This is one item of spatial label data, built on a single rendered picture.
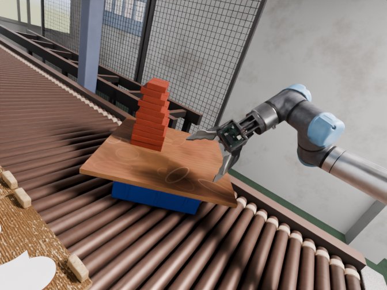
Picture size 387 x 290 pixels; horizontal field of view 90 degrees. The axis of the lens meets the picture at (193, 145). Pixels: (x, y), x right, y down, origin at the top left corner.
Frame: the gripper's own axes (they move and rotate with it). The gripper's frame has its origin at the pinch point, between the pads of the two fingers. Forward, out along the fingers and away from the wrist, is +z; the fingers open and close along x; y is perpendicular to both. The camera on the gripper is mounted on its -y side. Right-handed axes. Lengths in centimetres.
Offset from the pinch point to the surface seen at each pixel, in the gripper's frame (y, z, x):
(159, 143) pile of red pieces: -15.9, 9.7, -17.0
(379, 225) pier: -187, -124, 131
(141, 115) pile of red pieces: -8.4, 9.3, -27.4
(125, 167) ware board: -3.0, 21.4, -11.8
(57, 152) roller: -13, 47, -36
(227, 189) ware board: -15.8, -3.0, 11.5
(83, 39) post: -50, 24, -126
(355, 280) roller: -25, -23, 60
